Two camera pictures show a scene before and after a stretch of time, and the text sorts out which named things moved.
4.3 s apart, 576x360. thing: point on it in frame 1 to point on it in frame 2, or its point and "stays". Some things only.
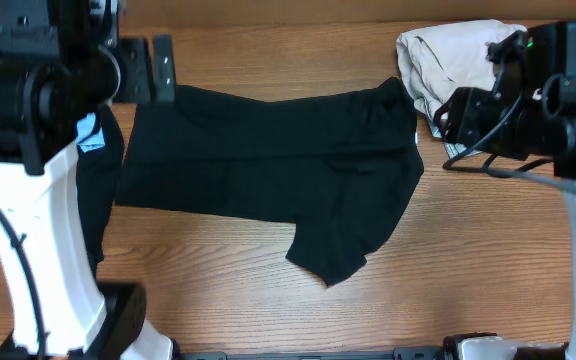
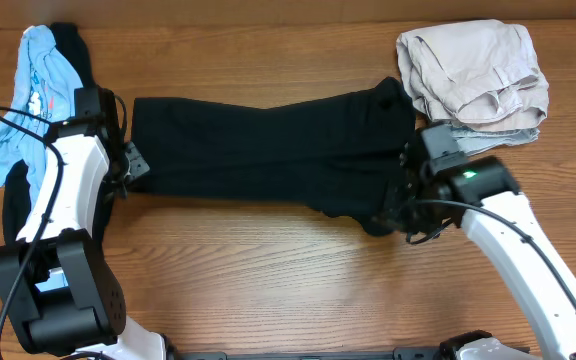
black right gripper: [456, 118] to [403, 195]
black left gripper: [163, 68] to [131, 167]
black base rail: [398, 354] stays
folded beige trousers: [436, 61] stays
